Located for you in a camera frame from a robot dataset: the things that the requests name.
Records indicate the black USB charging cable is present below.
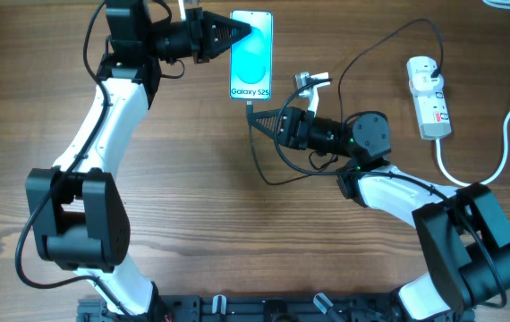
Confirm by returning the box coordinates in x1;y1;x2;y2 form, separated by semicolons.
244;18;446;186

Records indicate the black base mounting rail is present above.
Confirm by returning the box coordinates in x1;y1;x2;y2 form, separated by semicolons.
77;293;410;322

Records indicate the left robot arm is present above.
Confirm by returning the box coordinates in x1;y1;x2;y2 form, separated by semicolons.
22;0;252;321

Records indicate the white USB charger plug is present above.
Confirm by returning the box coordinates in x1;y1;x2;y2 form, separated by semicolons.
409;72;444;97

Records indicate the white power strip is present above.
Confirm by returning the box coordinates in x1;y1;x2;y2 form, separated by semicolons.
406;56;452;140

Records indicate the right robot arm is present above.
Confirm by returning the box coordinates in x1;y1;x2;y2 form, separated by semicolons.
246;106;510;321

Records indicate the smartphone with cyan screen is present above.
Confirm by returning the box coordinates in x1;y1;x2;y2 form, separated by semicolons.
229;10;274;101

